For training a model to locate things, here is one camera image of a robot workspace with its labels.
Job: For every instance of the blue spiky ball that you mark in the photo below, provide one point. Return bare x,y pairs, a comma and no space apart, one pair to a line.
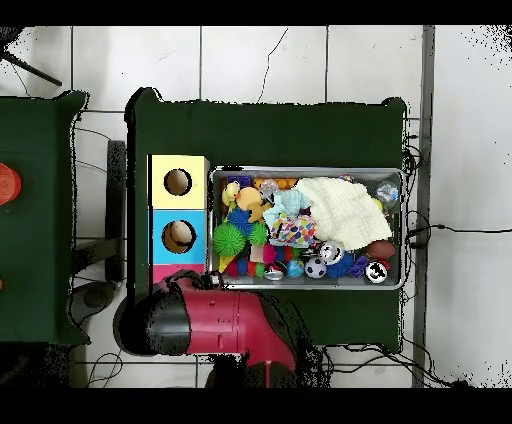
240,220

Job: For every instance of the shallow clear mesh bin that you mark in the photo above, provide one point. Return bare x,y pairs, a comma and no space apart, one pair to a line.
214,272

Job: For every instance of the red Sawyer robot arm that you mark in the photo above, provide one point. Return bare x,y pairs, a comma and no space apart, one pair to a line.
216,320

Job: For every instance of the crushed silver can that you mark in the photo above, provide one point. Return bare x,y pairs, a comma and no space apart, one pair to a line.
332,253

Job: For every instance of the small green spiky ball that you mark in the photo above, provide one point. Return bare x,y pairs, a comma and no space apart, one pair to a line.
258,234

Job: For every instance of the cream knit cloth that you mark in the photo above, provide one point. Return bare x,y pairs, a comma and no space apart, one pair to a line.
344,212

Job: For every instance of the large green spiky ball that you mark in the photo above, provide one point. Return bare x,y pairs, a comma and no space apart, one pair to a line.
229,239

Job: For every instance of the black and white soccer ball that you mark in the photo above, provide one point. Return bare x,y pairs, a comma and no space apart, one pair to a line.
316,268

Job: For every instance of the mint green cloth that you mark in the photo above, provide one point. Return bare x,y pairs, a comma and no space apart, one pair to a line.
290,202

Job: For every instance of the orange foam duck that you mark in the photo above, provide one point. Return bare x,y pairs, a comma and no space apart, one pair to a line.
250,200

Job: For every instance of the multicolour polka dot cloth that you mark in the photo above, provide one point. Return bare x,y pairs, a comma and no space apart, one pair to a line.
294,232

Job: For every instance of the green cloth side table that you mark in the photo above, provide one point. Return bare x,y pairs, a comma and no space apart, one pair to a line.
40,232

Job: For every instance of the wooden box with three holes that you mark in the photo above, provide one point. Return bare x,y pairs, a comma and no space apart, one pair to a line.
178,218

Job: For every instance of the small yellow rubber duck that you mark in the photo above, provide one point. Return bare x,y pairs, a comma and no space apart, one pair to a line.
230,194

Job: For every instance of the brown toy football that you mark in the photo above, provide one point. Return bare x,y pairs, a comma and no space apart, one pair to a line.
382,250

